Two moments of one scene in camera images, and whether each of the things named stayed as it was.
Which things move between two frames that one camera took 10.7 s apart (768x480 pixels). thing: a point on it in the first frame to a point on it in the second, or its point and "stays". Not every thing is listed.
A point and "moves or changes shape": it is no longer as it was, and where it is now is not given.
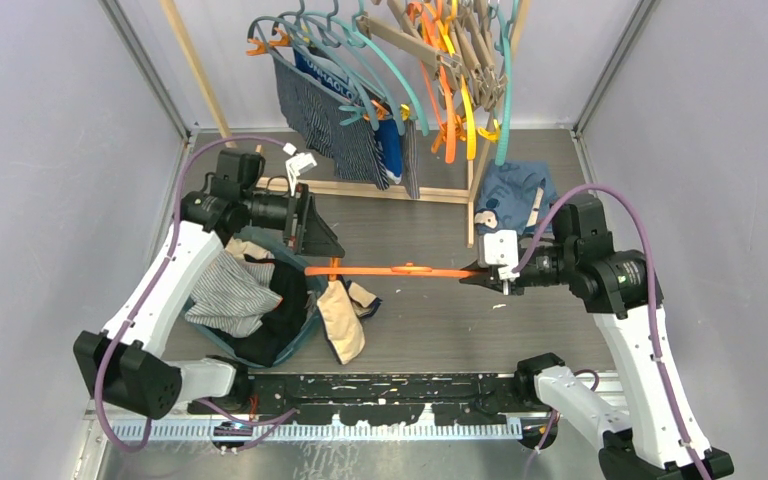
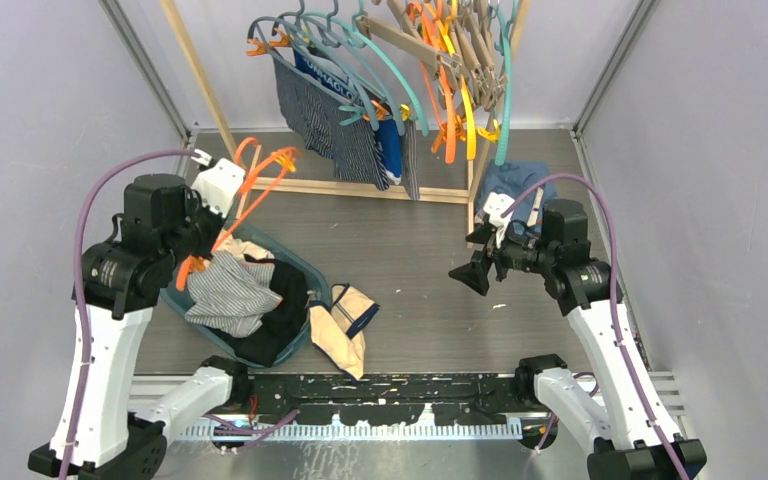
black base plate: (388, 398) stays
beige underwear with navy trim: (342, 307) moves or changes shape
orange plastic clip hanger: (334, 270) to (281, 161)
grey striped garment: (230, 295) stays
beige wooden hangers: (451, 37) stays
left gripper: (308, 234) to (218, 220)
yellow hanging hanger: (470, 136) stays
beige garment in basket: (238, 248) stays
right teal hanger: (505, 47) stays
